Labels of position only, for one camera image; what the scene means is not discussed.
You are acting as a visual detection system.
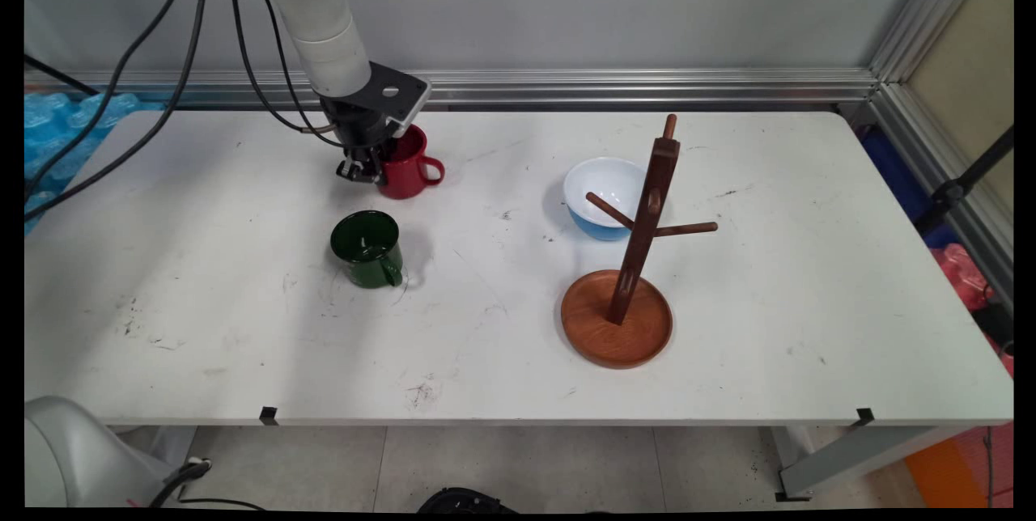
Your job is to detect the thin black cable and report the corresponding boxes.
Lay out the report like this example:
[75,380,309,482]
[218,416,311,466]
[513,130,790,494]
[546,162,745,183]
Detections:
[24,54,100,96]

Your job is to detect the dark blue foam block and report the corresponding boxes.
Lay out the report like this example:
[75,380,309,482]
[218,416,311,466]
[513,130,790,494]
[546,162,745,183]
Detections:
[858,129,961,251]

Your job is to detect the blue bubble wrap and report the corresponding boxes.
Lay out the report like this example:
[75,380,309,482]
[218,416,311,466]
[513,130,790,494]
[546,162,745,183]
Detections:
[24,92,167,235]

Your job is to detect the brown wooden mug tree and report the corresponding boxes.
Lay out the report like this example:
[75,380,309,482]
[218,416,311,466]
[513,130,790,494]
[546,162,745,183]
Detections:
[560,113,719,370]

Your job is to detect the orange foam mat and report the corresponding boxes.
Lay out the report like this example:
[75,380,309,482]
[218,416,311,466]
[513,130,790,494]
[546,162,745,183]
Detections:
[904,435,991,509]

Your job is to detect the long aluminium frame rail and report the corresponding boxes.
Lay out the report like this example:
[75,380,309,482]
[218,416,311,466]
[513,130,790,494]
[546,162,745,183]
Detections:
[24,68,880,112]

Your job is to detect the slanted aluminium frame rail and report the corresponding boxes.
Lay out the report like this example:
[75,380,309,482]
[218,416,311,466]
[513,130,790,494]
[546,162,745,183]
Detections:
[842,83,1014,311]

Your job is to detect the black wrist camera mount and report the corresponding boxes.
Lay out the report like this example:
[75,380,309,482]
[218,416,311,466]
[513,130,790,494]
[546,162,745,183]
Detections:
[368,60,431,138]

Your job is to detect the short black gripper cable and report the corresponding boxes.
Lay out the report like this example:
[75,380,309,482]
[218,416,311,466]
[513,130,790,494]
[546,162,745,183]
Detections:
[233,0,345,148]

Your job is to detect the black round floor object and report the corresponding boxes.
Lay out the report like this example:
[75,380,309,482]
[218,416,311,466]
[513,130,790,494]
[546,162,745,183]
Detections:
[417,487,519,515]

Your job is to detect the black floor cable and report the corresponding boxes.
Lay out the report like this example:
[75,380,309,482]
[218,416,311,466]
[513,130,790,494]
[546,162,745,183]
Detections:
[148,459,268,512]

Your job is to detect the pink foam mat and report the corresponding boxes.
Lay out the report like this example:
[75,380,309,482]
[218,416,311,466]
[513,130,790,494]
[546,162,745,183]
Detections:
[955,422,1014,509]

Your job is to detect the black cable with brass plug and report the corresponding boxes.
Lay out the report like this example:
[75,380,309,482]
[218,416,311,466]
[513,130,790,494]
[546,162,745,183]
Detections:
[222,0,338,136]

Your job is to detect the white bowl blue outside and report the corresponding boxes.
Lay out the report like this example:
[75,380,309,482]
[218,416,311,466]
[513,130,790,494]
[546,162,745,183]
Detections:
[563,157,648,242]

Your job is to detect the long black arm cable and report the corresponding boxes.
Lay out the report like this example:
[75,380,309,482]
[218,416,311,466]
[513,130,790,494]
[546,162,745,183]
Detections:
[24,0,203,202]
[24,0,214,221]

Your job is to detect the red plastic bag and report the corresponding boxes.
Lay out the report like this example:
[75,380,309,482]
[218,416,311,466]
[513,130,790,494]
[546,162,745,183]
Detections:
[931,244,996,311]

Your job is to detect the grey table leg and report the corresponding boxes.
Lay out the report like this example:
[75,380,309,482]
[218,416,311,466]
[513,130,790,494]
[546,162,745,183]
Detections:
[761,424,972,503]

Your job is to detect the aluminium corner post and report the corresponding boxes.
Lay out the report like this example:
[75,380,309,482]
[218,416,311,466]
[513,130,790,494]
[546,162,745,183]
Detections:
[868,0,996,87]

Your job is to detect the red speckled enamel mug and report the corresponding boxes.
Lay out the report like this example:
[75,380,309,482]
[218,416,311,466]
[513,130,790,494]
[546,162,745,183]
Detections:
[376,124,446,200]

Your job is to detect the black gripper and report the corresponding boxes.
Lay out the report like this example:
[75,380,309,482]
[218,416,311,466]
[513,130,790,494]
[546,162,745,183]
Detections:
[319,88,405,184]

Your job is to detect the green enamel mug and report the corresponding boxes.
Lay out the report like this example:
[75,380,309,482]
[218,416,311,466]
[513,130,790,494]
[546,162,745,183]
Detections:
[329,210,405,290]

